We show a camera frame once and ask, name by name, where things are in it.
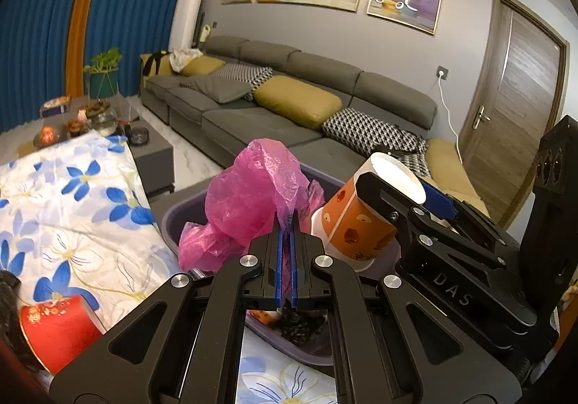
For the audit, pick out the red paper cup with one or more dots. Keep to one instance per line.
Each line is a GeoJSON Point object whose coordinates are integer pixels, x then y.
{"type": "Point", "coordinates": [59, 330]}

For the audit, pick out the wooden door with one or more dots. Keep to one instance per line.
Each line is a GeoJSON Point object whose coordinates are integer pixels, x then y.
{"type": "Point", "coordinates": [517, 99]}

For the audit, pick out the white standing air conditioner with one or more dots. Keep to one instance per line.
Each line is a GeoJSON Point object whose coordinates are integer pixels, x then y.
{"type": "Point", "coordinates": [183, 24]}

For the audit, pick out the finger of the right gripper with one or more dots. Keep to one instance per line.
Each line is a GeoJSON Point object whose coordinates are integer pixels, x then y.
{"type": "Point", "coordinates": [389, 203]}
{"type": "Point", "coordinates": [438, 203]}

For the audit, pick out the grey coffee table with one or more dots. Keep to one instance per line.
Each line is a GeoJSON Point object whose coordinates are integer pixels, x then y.
{"type": "Point", "coordinates": [152, 152]}

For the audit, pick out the black plastic trash bag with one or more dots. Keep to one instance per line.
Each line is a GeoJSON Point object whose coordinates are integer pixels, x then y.
{"type": "Point", "coordinates": [299, 326]}

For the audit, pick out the houndstooth patterned cushion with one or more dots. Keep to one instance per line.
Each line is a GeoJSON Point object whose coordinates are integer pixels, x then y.
{"type": "Point", "coordinates": [363, 133]}

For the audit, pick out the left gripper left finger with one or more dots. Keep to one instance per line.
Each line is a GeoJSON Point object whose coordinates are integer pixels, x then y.
{"type": "Point", "coordinates": [183, 343]}

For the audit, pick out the grey cushion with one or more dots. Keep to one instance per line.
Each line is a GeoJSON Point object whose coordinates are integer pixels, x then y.
{"type": "Point", "coordinates": [220, 89]}

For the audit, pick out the pink plastic bag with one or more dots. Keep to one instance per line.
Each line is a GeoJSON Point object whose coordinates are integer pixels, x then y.
{"type": "Point", "coordinates": [264, 184]}

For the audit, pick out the orange printed paper cup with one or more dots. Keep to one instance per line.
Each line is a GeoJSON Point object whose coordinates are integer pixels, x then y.
{"type": "Point", "coordinates": [352, 231]}

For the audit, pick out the yellow cushion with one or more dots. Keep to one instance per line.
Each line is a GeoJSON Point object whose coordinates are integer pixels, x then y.
{"type": "Point", "coordinates": [302, 103]}
{"type": "Point", "coordinates": [202, 65]}

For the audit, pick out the green potted plant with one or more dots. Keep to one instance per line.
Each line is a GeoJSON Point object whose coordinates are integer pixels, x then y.
{"type": "Point", "coordinates": [102, 74]}

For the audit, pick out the blue curtain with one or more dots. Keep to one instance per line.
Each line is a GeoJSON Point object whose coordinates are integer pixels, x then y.
{"type": "Point", "coordinates": [33, 47]}

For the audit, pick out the orange curtain strip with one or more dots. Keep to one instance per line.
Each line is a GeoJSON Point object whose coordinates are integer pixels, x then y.
{"type": "Point", "coordinates": [75, 48]}

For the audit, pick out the grey sectional sofa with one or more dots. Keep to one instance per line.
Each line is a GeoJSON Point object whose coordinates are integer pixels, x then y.
{"type": "Point", "coordinates": [221, 131]}

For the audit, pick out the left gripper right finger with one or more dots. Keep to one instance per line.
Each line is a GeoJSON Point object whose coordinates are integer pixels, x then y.
{"type": "Point", "coordinates": [389, 343]}

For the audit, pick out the far yellow cushion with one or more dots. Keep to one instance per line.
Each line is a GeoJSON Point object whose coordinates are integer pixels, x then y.
{"type": "Point", "coordinates": [202, 65]}

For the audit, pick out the floral white blue tablecloth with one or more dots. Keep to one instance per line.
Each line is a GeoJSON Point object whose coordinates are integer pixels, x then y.
{"type": "Point", "coordinates": [75, 221]}

